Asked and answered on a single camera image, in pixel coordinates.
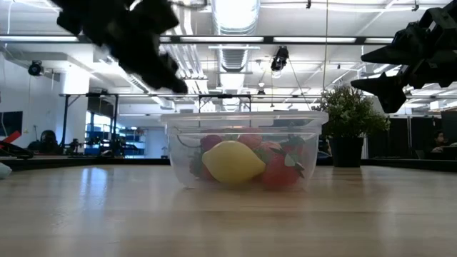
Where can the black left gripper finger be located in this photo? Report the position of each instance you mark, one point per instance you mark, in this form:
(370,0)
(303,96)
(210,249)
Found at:
(146,73)
(175,76)

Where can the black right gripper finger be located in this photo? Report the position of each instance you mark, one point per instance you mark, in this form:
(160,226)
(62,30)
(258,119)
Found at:
(391,91)
(385,55)

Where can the dark purple toy fruit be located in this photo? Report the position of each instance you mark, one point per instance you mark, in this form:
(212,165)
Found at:
(210,142)

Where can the clear plastic tupperware container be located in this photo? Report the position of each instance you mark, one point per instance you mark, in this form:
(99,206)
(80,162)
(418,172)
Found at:
(242,123)

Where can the yellow toy lemon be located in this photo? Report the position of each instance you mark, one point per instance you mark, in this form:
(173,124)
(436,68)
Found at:
(232,162)

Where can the black partition panels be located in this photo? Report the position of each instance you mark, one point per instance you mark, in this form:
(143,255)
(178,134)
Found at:
(410,137)

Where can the potted green plant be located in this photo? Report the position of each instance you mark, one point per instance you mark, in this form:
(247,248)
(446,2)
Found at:
(350,121)

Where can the person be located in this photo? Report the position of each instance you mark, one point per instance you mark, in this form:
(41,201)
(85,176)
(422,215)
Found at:
(439,137)
(48,139)

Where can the dark monitor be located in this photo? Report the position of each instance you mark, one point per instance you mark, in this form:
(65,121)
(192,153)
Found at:
(450,125)

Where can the black background robot arms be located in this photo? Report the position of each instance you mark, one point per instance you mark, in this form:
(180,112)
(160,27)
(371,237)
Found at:
(74,145)

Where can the black ceiling spotlight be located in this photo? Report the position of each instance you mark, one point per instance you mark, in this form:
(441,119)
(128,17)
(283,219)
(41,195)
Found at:
(35,68)

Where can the red slanted bar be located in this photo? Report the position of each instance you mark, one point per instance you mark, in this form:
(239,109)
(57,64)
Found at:
(12,136)

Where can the teal folded cloth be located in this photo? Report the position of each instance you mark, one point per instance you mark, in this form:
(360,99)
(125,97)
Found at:
(3,170)

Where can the silver ventilation duct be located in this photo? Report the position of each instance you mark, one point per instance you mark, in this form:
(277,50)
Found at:
(233,18)

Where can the black hanging camera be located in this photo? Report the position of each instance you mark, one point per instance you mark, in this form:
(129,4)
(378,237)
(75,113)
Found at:
(280,59)

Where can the dark wall screen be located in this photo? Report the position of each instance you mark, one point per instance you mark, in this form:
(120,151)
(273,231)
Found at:
(10,123)

